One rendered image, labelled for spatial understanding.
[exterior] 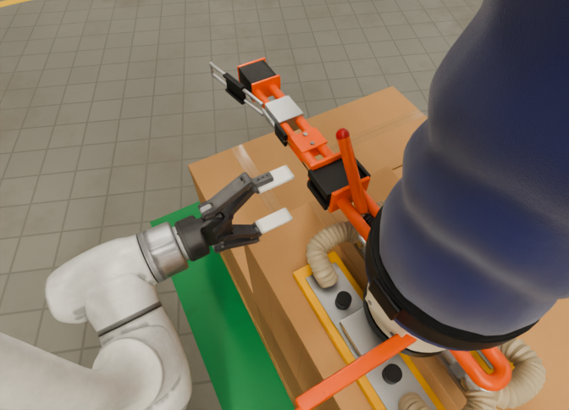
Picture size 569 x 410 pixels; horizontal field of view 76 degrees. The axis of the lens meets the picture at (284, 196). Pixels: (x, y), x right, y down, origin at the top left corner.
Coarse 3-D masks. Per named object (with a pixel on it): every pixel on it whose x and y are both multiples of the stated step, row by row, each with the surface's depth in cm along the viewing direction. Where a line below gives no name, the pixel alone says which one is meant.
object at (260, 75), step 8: (240, 64) 88; (248, 64) 88; (256, 64) 88; (264, 64) 88; (240, 72) 87; (248, 72) 86; (256, 72) 86; (264, 72) 86; (272, 72) 86; (240, 80) 90; (248, 80) 85; (256, 80) 85; (264, 80) 85; (272, 80) 86; (248, 88) 87; (256, 88) 85; (264, 88) 86
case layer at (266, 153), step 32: (384, 96) 165; (320, 128) 154; (352, 128) 154; (384, 128) 154; (416, 128) 154; (224, 160) 143; (256, 160) 143; (288, 160) 143; (384, 160) 143; (288, 192) 135; (224, 256) 158; (256, 320) 144; (544, 320) 108; (288, 384) 128
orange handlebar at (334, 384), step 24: (264, 96) 84; (312, 144) 74; (360, 216) 65; (408, 336) 53; (360, 360) 51; (384, 360) 52; (456, 360) 53; (504, 360) 51; (336, 384) 50; (480, 384) 50; (504, 384) 50; (312, 408) 49
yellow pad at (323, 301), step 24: (336, 264) 72; (312, 288) 70; (336, 288) 70; (360, 288) 70; (336, 312) 67; (336, 336) 65; (408, 360) 63; (360, 384) 61; (384, 384) 60; (408, 384) 60; (384, 408) 59; (432, 408) 58
